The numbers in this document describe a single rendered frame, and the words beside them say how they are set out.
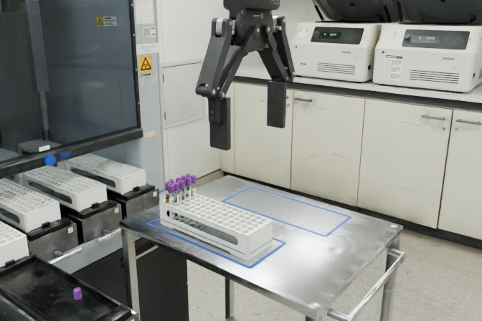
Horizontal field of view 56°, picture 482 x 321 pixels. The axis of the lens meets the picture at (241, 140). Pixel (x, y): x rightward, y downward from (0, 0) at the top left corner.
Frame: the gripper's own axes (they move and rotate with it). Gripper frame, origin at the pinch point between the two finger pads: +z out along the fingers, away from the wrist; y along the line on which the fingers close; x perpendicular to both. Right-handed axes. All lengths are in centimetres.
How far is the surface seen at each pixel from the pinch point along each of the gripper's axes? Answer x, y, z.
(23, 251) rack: 59, -7, 37
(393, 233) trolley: -6, 55, 38
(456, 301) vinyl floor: -7, 162, 121
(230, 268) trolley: 17.5, 17.5, 38.3
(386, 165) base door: 51, 218, 80
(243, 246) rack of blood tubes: 17.5, 22.2, 35.2
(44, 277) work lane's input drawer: 49, -8, 40
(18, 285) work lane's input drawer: 51, -12, 40
